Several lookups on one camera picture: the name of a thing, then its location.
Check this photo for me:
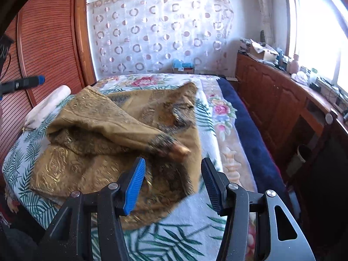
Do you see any dark blue blanket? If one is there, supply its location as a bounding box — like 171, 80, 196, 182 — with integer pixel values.
217, 77, 293, 205

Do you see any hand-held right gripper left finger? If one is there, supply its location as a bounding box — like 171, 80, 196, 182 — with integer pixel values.
41, 157, 146, 261

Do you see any golden brown patterned garment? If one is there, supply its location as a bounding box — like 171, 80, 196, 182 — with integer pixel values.
28, 82, 203, 231

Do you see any white floral blanket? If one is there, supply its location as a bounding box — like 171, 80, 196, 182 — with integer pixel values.
1, 73, 259, 261

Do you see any white crumpled cloth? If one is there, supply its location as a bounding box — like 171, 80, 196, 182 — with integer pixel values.
292, 71, 308, 84

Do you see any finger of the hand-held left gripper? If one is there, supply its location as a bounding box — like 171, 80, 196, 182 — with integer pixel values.
0, 75, 45, 93

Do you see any pale cup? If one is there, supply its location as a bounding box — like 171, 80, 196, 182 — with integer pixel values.
287, 145, 313, 174

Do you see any white rolled pillow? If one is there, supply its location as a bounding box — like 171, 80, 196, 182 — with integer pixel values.
24, 85, 72, 130

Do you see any wooden cabinet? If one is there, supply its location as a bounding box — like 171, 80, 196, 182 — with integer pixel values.
234, 53, 348, 154

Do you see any wooden louvered wardrobe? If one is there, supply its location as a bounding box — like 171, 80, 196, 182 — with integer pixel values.
0, 0, 96, 167

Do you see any bright window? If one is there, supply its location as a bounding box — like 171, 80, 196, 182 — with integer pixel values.
285, 0, 348, 91

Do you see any pink bottle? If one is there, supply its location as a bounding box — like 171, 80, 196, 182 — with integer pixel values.
289, 54, 300, 74

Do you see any sheer circle-patterned curtain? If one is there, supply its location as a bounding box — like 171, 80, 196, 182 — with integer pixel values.
88, 0, 236, 80

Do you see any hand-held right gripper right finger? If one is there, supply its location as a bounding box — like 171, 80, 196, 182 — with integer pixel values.
201, 157, 316, 261

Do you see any small blue box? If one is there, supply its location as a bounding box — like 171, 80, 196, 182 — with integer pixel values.
171, 59, 195, 74

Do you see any dark floral cloth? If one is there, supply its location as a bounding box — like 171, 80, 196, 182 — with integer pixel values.
0, 186, 52, 261

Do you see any open cardboard box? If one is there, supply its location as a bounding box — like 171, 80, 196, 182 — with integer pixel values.
248, 40, 279, 62

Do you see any dark chair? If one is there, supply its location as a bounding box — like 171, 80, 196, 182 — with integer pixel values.
288, 109, 348, 261

